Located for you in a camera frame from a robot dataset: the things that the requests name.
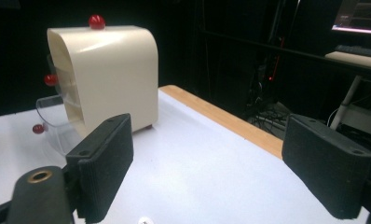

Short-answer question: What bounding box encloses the bundle of cables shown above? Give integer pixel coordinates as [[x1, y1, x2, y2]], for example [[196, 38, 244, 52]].
[[245, 99, 295, 139]]

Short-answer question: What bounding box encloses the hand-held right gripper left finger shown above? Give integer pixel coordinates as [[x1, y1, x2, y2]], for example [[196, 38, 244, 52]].
[[64, 113, 134, 224]]

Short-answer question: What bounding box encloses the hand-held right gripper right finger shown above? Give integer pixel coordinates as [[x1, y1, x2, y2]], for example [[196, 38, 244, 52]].
[[282, 113, 371, 220]]

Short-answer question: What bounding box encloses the black metal rail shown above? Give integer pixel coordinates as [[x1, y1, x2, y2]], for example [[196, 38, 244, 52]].
[[201, 29, 371, 82]]

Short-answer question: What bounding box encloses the computer monitor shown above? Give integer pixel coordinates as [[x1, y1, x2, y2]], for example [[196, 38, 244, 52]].
[[330, 0, 371, 35]]

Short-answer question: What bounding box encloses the cream drawer cabinet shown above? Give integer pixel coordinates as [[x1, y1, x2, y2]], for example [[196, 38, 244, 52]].
[[47, 25, 159, 137]]

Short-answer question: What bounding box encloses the dark keyboard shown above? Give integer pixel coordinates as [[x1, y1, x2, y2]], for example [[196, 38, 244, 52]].
[[334, 44, 371, 60]]

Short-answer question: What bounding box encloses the white desk with metal leg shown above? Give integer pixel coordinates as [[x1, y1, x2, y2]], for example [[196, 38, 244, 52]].
[[324, 50, 371, 139]]

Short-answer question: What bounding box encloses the clear drawer with red knob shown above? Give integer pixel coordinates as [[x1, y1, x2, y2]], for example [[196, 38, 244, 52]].
[[44, 54, 70, 96], [32, 94, 82, 157]]

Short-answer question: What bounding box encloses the red ball knob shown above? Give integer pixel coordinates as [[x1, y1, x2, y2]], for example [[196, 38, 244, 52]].
[[88, 14, 106, 31]]

